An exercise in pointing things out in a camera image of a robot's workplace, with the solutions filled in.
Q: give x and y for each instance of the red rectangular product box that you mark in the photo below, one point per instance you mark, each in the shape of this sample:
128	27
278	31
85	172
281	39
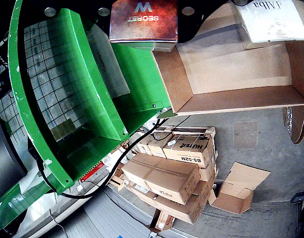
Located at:
144	27

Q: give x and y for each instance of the cardboard box printed BS-52M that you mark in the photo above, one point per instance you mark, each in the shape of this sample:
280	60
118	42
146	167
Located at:
189	148

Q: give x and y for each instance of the open empty cardboard box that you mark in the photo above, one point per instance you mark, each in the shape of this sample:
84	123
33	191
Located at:
238	193

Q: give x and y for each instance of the plain stacked cardboard box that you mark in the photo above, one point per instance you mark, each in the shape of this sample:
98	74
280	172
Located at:
151	145

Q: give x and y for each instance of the grey flat sheet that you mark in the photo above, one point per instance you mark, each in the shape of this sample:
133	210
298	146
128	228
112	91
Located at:
107	67

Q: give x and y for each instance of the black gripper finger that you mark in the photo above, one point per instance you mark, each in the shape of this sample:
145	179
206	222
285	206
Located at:
79	6
194	22

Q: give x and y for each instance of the open brown cardboard box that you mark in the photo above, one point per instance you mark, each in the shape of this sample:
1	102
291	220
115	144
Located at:
241	69

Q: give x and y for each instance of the plain white tall carton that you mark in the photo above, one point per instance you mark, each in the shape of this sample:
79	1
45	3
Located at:
273	22

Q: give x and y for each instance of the green metal shelf unit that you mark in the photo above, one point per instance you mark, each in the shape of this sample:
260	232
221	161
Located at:
79	74

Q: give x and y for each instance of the large flat cardboard box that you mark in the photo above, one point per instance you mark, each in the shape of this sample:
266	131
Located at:
186	210

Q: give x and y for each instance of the black power adapter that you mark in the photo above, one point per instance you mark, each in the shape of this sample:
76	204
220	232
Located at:
35	153

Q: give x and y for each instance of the long cardboard box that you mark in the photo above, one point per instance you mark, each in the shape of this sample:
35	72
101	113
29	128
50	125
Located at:
161	178

